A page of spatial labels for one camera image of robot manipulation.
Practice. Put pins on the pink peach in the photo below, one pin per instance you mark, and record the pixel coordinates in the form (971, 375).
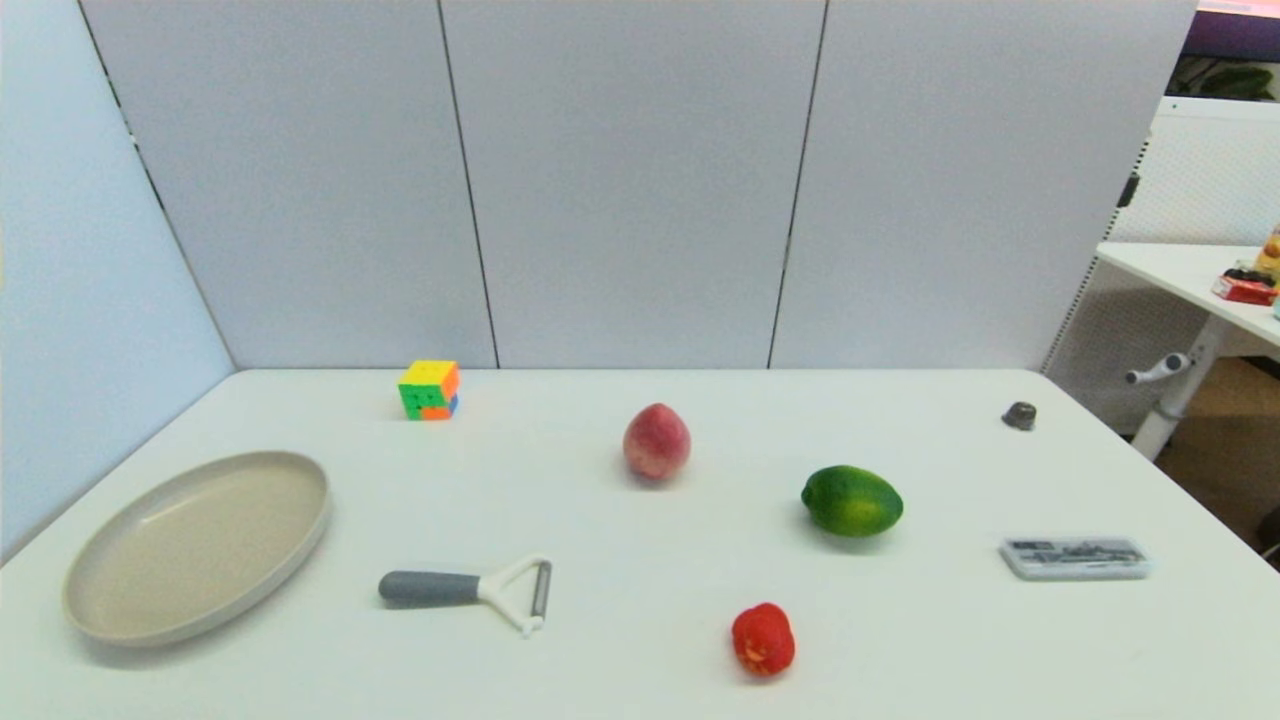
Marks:
(656, 445)

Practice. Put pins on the multicoloured puzzle cube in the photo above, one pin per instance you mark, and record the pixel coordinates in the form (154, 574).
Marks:
(428, 390)

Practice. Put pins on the green lime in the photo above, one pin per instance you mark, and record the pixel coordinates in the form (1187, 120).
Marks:
(852, 502)

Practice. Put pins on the red tomato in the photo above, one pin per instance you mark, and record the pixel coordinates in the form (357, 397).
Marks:
(763, 640)

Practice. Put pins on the small dark grey cap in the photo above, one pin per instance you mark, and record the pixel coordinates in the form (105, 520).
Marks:
(1019, 416)

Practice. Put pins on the grey rectangular printed case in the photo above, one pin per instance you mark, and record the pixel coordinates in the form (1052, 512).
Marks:
(1075, 558)

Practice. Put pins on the beige oval plate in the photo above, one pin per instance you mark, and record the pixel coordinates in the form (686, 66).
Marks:
(190, 550)

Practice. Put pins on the black partition clip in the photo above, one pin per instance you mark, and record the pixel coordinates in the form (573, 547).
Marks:
(1129, 190)

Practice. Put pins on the white background desk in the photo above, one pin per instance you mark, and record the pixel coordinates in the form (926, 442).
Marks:
(1180, 268)

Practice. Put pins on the white perforated partition panel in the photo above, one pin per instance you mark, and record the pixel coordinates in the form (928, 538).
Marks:
(1210, 170)

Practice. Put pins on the red box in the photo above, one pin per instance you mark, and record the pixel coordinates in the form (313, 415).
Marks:
(1245, 291)

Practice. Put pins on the small black object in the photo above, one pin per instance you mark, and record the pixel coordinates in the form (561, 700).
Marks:
(1245, 272)

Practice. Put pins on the yellow bottle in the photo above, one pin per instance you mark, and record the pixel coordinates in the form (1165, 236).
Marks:
(1272, 255)

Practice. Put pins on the green plant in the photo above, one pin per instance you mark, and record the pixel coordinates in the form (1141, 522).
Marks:
(1235, 80)

